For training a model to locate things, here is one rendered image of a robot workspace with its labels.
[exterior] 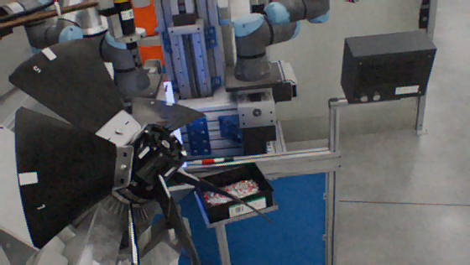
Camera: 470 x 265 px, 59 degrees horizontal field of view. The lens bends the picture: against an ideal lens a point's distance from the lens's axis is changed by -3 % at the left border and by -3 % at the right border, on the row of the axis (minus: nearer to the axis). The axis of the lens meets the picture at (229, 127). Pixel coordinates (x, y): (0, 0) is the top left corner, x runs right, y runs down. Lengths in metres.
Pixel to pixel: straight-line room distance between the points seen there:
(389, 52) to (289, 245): 0.87
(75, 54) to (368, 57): 0.82
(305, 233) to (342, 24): 1.57
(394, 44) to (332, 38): 1.54
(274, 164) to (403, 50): 0.57
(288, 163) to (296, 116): 1.59
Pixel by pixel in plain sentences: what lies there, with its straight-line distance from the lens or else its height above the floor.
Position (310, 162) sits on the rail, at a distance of 1.53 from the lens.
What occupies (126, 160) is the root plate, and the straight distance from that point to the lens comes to 0.91.
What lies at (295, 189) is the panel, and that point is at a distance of 1.61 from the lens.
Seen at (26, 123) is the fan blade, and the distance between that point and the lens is 0.74.
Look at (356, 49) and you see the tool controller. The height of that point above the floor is 1.24.
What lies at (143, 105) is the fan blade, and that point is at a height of 1.18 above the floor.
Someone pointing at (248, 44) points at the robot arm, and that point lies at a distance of 1.62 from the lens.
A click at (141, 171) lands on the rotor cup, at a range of 0.92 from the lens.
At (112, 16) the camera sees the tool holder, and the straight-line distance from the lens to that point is 0.92.
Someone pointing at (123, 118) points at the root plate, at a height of 1.27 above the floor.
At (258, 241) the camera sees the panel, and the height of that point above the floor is 0.46.
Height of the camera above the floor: 1.69
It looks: 29 degrees down
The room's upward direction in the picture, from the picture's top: 7 degrees counter-clockwise
